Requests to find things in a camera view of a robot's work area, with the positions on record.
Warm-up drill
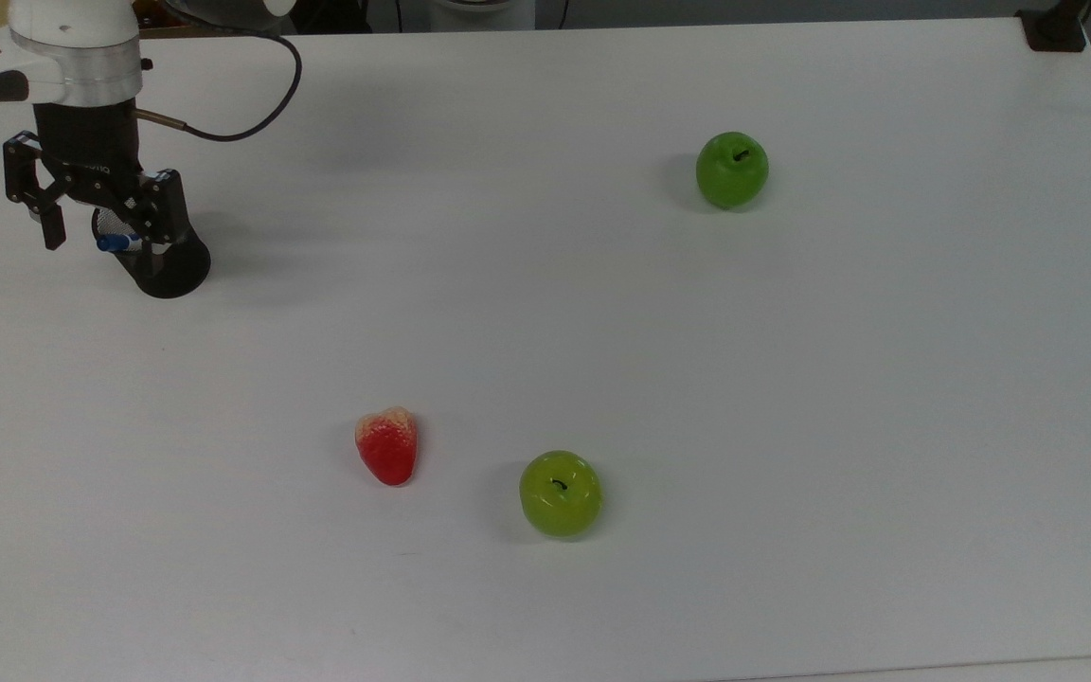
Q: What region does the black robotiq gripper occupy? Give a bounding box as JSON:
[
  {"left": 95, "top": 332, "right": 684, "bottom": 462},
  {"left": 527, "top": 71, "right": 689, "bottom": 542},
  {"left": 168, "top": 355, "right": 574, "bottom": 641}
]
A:
[{"left": 2, "top": 98, "right": 193, "bottom": 259}]

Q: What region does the black mesh pen cup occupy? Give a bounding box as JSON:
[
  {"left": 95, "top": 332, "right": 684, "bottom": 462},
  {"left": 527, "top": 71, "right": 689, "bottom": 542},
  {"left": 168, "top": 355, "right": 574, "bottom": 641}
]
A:
[{"left": 91, "top": 204, "right": 213, "bottom": 301}]

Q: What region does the red toy strawberry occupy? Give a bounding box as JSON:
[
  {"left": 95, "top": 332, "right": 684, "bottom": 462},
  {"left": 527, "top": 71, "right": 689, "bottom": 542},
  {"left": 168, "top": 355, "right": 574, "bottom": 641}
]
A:
[{"left": 355, "top": 406, "right": 420, "bottom": 488}]

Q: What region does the yellow-green toy apple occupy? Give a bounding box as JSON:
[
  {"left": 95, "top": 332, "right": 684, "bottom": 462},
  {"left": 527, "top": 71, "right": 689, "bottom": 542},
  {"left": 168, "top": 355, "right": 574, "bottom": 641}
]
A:
[{"left": 518, "top": 449, "right": 604, "bottom": 539}]

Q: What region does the dark green toy apple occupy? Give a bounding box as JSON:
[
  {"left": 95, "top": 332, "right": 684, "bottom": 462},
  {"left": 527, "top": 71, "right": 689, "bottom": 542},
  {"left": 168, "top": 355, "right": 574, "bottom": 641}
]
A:
[{"left": 694, "top": 130, "right": 771, "bottom": 211}]

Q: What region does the black table clamp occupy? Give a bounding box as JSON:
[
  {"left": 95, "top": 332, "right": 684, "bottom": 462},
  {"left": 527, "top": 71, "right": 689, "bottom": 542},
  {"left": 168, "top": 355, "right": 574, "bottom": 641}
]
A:
[{"left": 1017, "top": 0, "right": 1091, "bottom": 54}]

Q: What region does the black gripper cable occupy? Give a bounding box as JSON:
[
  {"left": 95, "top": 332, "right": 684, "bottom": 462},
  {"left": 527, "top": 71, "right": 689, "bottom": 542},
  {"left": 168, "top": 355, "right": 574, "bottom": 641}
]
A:
[{"left": 134, "top": 31, "right": 305, "bottom": 145}]

